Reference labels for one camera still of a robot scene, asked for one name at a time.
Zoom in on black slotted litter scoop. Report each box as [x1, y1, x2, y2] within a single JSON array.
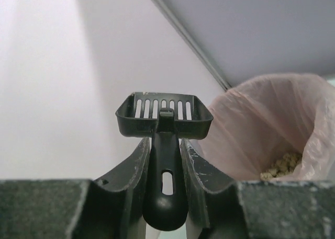
[[116, 92, 213, 231]]

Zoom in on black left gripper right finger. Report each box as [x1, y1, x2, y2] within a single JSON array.
[[181, 139, 334, 238]]

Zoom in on pink plastic bin liner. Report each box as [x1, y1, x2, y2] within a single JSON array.
[[190, 74, 334, 181]]

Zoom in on right aluminium frame post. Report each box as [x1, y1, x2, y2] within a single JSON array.
[[152, 0, 231, 91]]

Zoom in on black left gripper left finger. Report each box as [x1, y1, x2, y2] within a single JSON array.
[[1, 138, 150, 238]]

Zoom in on white litter clump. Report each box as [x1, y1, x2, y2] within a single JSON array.
[[260, 152, 303, 180]]

